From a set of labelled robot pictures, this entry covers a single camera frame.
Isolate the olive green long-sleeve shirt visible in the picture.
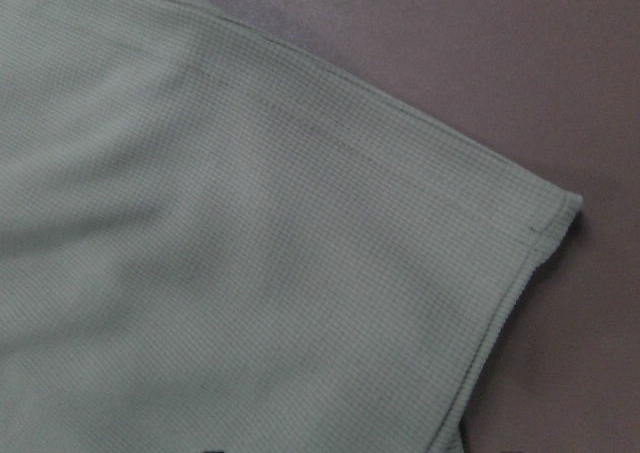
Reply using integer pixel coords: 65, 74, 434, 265
1, 0, 583, 452

